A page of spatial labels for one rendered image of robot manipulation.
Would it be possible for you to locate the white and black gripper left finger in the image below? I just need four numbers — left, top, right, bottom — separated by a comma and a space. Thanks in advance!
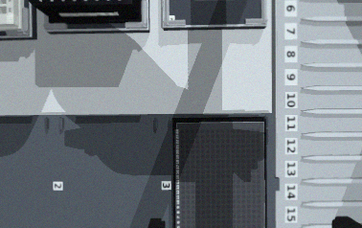
148, 218, 166, 228

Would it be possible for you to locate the white well plate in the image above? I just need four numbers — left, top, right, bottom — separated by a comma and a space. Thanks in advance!
0, 0, 24, 31

